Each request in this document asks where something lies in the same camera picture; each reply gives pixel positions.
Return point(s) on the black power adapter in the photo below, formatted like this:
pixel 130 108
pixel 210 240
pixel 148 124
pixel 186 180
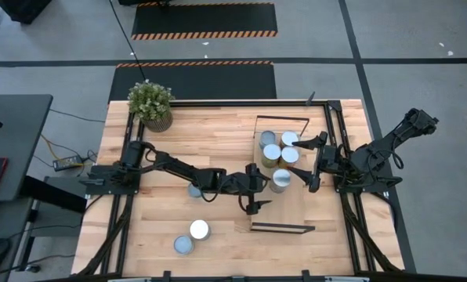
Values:
pixel 67 163

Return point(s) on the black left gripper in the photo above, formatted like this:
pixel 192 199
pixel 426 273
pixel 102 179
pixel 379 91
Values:
pixel 247 184

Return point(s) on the black portable case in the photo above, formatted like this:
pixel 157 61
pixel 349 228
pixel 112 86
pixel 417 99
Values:
pixel 22 9

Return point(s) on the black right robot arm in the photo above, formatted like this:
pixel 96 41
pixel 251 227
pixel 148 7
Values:
pixel 374 154

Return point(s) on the tin can grey recessed lid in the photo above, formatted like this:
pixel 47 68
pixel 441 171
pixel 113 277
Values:
pixel 194 192
pixel 267 138
pixel 183 244

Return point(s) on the black hazard-striped floor mat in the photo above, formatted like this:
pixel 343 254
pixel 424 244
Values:
pixel 202 19
pixel 202 80

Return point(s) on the black aluminium table frame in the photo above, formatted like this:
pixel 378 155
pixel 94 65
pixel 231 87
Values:
pixel 218 103

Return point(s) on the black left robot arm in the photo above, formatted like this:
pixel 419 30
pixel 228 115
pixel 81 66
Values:
pixel 178 166

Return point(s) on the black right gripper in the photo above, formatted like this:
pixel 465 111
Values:
pixel 327 160

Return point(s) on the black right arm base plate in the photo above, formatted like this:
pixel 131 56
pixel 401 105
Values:
pixel 378 187

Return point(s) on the black desk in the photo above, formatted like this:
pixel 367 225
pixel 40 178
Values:
pixel 18 129

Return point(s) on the wooden shelf black metal frame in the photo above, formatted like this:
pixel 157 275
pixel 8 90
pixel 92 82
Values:
pixel 280 209

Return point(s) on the black desk foot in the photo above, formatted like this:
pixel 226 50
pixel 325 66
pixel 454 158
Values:
pixel 53 194

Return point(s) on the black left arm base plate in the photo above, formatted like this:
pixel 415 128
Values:
pixel 100 185

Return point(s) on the potted plant ribbed pot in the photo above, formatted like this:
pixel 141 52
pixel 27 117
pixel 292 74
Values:
pixel 151 102

